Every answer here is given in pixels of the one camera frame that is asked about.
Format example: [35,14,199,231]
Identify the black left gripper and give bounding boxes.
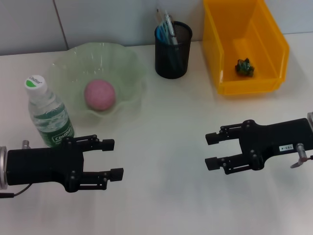
[6,134,124,193]

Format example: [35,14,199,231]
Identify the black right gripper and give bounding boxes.
[204,117,313,175]

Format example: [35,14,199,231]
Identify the pink peach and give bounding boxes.
[84,79,116,111]

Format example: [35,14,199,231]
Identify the clear green-label water bottle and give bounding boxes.
[23,74,75,148]

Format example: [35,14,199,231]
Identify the green plastic wrapper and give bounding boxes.
[234,58,255,76]

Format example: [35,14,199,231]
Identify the blue teal scissors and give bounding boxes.
[156,23,178,71]

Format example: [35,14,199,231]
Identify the white silver pen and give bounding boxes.
[163,11,183,71]

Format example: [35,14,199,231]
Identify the clear plastic ruler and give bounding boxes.
[156,8,169,44]

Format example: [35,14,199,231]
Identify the black mesh pen holder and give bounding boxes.
[154,21,193,79]

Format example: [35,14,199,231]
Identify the green glass fruit plate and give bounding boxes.
[47,42,149,120]

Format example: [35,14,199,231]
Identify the yellow plastic bin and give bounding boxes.
[201,0,291,95]

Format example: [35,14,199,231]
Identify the left arm cable with connector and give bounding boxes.
[0,182,34,199]

